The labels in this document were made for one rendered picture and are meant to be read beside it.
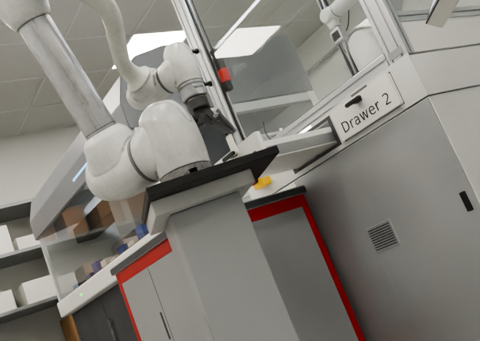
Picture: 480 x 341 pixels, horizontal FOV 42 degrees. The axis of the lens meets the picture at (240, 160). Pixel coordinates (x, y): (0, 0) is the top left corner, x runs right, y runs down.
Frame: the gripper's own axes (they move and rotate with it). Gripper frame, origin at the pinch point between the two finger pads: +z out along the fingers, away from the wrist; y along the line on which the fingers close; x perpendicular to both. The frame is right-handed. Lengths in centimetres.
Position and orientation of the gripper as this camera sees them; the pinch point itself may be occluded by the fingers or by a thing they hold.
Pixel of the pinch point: (218, 154)
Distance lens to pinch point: 204.8
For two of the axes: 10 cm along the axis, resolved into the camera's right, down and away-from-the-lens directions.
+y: 7.9, -1.9, 5.9
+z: 3.7, 9.1, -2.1
